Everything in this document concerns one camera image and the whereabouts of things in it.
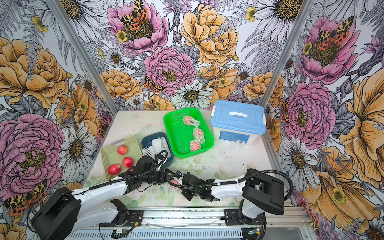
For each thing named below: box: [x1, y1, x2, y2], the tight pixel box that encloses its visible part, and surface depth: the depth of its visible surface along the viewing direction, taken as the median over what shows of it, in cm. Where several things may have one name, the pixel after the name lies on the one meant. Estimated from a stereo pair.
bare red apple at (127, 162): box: [122, 157, 134, 168], surface depth 91 cm
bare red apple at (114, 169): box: [108, 164, 122, 175], surface depth 88 cm
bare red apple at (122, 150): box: [117, 145, 128, 156], surface depth 96 cm
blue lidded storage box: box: [210, 100, 266, 145], surface depth 96 cm
